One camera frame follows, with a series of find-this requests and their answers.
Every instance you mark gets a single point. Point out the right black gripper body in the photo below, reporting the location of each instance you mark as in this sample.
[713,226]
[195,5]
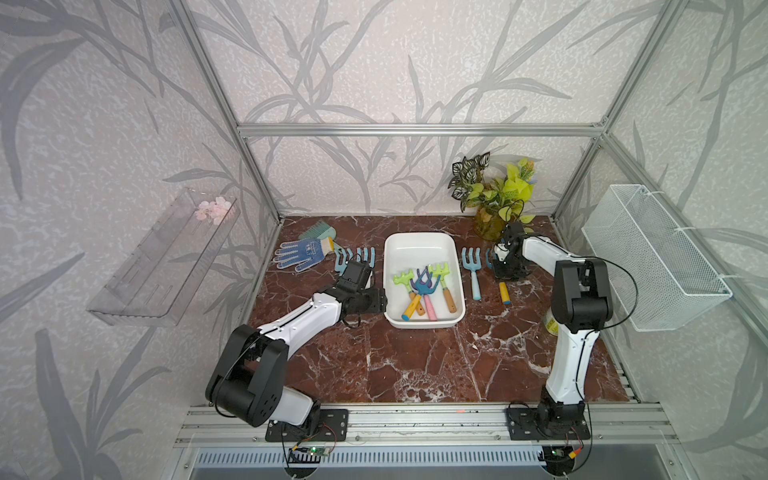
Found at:
[509,269]

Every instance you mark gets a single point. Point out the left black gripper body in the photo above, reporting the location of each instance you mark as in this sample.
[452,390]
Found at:
[368,302]

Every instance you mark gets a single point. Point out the blue rake yellow handle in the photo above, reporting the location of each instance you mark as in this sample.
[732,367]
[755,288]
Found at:
[491,264]

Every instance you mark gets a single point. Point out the teal rake light handle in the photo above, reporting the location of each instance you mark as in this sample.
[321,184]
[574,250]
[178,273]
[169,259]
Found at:
[471,261]

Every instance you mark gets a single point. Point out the teal rake white handle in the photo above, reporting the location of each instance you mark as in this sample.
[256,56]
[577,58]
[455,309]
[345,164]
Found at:
[342,258]

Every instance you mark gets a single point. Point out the light blue hand rake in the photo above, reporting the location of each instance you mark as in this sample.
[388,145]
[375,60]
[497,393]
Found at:
[367,255]

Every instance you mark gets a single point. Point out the blue rake pink handle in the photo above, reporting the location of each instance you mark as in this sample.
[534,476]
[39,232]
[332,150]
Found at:
[425,284]

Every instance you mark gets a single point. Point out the white storage box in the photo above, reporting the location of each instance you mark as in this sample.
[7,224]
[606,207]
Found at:
[412,251]

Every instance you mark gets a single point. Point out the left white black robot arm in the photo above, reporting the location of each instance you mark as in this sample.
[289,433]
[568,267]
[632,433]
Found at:
[249,378]

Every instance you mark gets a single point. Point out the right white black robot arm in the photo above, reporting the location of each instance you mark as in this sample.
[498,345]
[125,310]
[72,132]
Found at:
[581,303]

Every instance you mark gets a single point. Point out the green potted plant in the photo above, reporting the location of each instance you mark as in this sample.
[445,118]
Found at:
[501,201]

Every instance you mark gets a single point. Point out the blue white work glove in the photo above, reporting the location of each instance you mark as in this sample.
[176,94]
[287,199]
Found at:
[302,254]

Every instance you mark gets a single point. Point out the dark patterned leaf plant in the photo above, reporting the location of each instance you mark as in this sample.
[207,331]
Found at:
[467,181]

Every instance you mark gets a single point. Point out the pink artificial flowers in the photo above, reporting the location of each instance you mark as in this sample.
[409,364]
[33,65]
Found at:
[216,211]

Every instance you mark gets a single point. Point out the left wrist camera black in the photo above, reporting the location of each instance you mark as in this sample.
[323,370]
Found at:
[356,276]

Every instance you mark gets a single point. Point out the green rake wooden handle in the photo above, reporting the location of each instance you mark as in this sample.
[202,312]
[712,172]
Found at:
[443,270]

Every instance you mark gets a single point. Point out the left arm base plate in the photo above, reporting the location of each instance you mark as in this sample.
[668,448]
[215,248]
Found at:
[324,424]

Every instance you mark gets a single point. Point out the white wire mesh basket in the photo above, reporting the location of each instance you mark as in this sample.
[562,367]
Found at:
[656,270]

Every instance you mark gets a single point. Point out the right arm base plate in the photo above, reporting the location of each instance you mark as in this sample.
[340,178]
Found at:
[547,422]

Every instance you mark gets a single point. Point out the aluminium front rail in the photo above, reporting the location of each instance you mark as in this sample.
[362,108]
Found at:
[435,424]

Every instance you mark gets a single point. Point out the clear acrylic wall shelf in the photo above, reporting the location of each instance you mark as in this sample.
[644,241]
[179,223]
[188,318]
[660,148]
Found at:
[159,279]

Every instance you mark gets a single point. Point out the aluminium frame crossbar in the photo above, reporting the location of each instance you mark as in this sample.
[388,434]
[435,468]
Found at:
[405,130]

